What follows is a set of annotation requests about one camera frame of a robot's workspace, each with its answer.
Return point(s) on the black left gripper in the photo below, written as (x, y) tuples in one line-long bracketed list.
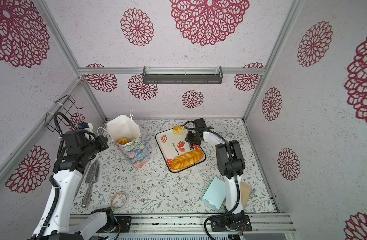
[(99, 139)]

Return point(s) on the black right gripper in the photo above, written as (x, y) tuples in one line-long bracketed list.
[(189, 138)]

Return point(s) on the small bread roll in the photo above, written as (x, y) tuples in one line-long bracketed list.
[(179, 130), (122, 141)]

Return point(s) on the floral paper gift bag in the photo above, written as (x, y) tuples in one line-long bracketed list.
[(124, 126)]

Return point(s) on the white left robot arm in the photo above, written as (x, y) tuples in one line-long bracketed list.
[(54, 223)]

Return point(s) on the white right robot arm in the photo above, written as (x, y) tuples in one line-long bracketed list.
[(230, 161)]

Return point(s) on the braided yellow bread loaf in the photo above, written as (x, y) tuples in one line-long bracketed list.
[(186, 160)]

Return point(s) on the strawberry print serving tray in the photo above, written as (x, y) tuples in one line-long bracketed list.
[(172, 146)]

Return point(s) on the round tape roll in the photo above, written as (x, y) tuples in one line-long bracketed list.
[(119, 200)]

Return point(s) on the black wall shelf rack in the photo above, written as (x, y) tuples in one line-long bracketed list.
[(188, 76)]

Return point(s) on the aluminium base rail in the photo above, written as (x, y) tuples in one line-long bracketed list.
[(193, 227)]

